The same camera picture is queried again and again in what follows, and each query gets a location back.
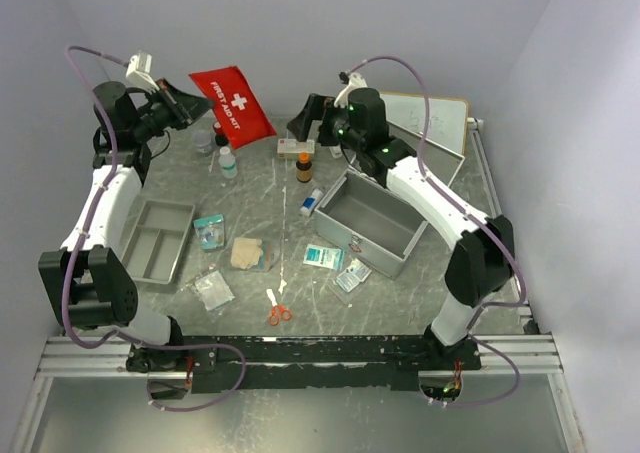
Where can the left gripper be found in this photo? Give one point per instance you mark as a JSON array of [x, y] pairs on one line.
[[184, 107]]

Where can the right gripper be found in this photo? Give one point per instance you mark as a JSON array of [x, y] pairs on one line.
[[315, 108]]

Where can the red first aid kit pouch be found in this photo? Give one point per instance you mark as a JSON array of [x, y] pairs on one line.
[[242, 119]]

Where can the teal bandage packet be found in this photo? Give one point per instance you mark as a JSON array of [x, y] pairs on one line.
[[210, 232]]

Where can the orange handled scissors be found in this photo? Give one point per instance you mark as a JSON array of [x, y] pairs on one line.
[[278, 312]]

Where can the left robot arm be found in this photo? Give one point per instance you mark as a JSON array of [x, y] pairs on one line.
[[90, 291]]

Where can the white red medicine box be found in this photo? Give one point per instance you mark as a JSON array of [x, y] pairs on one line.
[[290, 148]]

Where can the brown medicine bottle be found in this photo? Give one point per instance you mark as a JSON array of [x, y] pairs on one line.
[[304, 168]]

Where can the clear lidded plastic cup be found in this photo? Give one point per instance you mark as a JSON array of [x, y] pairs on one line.
[[202, 141]]

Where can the black bottle red cap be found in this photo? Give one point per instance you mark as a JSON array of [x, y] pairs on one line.
[[220, 138]]

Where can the cotton swab stick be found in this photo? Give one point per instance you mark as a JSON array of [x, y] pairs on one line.
[[212, 162]]

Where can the white blue tube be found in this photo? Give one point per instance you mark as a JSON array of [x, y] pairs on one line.
[[311, 202]]

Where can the grey metal case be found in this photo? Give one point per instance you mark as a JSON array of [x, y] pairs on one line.
[[360, 217]]

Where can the teal white wipes packet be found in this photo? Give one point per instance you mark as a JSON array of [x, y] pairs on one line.
[[323, 257]]

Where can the grey plastic divided tray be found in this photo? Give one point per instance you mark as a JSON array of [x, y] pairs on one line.
[[157, 241]]

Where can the small whiteboard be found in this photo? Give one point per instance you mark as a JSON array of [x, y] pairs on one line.
[[447, 118]]

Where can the blue white sachet packet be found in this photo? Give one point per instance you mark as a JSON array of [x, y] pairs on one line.
[[354, 274]]

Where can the clear bag of gauze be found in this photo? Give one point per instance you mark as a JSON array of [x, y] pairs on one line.
[[210, 287]]

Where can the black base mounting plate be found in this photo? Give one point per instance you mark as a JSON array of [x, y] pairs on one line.
[[217, 363]]

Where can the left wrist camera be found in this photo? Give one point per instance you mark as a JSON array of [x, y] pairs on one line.
[[138, 71]]

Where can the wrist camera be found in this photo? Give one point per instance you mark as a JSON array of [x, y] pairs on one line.
[[351, 81], [138, 71]]

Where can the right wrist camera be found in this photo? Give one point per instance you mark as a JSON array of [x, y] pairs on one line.
[[351, 81]]

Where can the aluminium frame rail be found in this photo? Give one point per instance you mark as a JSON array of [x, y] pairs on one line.
[[499, 354]]

